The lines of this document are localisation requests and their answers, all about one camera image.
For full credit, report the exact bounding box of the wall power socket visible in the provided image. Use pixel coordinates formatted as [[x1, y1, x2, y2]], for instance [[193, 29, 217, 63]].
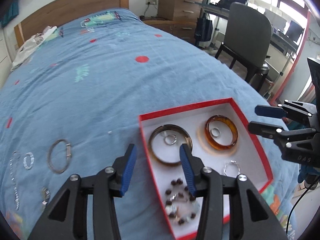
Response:
[[145, 0, 157, 5]]

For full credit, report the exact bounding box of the glass top desk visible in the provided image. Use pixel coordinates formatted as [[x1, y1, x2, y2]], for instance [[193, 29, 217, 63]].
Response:
[[199, 3, 301, 75]]

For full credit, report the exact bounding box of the twisted silver hoop earring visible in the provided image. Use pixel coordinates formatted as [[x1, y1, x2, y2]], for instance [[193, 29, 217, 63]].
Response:
[[222, 160, 241, 178]]

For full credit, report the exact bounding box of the small silver watch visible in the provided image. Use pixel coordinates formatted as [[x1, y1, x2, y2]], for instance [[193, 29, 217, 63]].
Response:
[[41, 187, 50, 207]]

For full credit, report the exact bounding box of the dark beaded bracelet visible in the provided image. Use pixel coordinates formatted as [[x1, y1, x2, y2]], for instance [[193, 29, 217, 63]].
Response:
[[164, 177, 201, 226]]

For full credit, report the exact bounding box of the blue patterned bedspread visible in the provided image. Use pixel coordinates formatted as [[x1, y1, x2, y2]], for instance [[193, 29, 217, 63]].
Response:
[[1, 8, 299, 239]]

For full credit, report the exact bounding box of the wooden drawer cabinet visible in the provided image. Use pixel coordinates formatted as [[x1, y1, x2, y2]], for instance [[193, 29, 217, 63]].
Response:
[[140, 0, 203, 44]]

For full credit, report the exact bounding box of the silver chain necklace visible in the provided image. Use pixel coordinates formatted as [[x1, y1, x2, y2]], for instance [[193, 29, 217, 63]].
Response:
[[9, 151, 22, 211]]

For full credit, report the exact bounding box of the black cable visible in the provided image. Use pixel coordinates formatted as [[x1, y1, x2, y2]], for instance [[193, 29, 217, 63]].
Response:
[[285, 177, 320, 240]]

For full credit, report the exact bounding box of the thin silver bangle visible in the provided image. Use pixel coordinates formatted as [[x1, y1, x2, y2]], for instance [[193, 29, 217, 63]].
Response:
[[47, 139, 72, 174]]

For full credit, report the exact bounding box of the wooden headboard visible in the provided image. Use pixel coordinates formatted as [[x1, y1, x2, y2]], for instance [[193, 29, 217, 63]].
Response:
[[14, 0, 129, 47]]

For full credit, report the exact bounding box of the right blue gloved hand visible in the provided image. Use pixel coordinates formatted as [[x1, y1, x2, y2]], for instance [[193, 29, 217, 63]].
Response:
[[297, 165, 320, 183]]

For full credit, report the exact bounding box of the red white jewelry box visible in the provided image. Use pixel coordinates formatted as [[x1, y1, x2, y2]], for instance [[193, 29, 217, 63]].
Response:
[[139, 98, 277, 239]]

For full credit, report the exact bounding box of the dark grey chair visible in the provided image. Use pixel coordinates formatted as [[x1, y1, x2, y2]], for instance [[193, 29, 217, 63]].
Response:
[[215, 2, 272, 91]]

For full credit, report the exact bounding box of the white clothing pile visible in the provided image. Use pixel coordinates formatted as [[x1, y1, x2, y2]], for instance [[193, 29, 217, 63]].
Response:
[[10, 26, 57, 72]]

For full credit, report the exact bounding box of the dark brown bangle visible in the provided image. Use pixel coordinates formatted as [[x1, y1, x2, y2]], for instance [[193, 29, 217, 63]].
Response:
[[148, 124, 193, 166]]

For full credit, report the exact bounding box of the amber orange bangle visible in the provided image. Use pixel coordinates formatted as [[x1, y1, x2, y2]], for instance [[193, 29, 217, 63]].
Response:
[[204, 115, 238, 151]]

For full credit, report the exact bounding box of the right teal curtain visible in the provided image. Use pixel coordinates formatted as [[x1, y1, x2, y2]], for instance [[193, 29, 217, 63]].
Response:
[[1, 0, 19, 28]]

